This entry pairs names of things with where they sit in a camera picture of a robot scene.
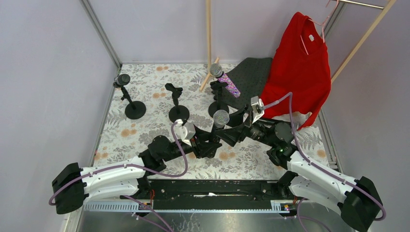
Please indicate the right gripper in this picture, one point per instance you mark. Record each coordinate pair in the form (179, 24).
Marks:
(242, 129)

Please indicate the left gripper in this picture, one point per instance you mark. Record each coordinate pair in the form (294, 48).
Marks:
(201, 144)

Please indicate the silver head black microphone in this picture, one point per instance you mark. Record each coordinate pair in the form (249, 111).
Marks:
(221, 118)

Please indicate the black mic stand back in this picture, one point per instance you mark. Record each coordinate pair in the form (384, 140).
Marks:
(217, 89)

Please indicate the black mic stand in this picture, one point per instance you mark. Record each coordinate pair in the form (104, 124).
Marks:
(178, 111)
(217, 89)
(135, 109)

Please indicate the purple glitter microphone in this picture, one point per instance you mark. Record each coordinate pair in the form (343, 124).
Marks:
(217, 72)

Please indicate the black mic stand front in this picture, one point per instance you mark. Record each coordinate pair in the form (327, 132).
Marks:
(135, 109)

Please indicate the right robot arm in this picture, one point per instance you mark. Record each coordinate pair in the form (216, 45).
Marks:
(356, 200)

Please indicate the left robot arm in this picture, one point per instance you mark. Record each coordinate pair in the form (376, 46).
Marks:
(74, 186)

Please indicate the floral table mat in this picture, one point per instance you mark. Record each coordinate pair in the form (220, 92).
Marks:
(123, 138)

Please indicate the grey dotted cloth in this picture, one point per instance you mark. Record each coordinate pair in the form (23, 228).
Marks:
(250, 77)

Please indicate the red t-shirt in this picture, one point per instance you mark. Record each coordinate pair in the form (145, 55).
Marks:
(300, 65)

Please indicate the wooden clothes rack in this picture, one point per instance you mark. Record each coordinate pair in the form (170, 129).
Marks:
(325, 25)

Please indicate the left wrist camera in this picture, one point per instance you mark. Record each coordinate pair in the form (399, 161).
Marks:
(186, 130)

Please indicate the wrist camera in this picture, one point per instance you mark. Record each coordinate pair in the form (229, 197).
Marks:
(186, 130)
(257, 108)

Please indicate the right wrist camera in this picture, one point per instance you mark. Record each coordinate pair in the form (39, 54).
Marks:
(257, 108)

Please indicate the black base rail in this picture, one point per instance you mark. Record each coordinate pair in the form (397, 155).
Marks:
(167, 194)

